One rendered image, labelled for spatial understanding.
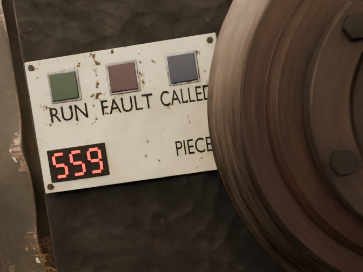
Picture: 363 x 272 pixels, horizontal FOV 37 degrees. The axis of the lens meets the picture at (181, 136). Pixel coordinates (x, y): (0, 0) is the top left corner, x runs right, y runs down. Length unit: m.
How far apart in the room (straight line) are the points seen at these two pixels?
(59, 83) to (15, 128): 2.60
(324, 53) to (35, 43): 0.42
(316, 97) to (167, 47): 0.28
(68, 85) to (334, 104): 0.37
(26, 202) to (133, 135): 2.66
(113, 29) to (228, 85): 0.23
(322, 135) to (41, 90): 0.40
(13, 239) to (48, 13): 2.74
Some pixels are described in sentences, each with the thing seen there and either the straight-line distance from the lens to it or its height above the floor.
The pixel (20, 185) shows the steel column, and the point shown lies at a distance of 3.37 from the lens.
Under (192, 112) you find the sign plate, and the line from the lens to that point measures 0.72.
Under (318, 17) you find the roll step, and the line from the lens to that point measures 0.56.
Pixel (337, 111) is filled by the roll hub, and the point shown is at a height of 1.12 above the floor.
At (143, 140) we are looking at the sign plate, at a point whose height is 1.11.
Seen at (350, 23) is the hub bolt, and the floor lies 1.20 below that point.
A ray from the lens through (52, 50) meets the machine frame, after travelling 0.78.
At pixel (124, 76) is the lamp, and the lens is 0.72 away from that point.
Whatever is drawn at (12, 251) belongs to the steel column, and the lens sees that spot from 3.47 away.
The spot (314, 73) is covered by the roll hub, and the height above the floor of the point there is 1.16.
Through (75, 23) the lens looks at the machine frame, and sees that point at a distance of 0.77.
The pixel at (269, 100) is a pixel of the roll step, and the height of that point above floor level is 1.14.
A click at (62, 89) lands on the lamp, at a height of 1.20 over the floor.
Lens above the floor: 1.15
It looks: 3 degrees down
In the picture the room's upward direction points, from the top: 8 degrees counter-clockwise
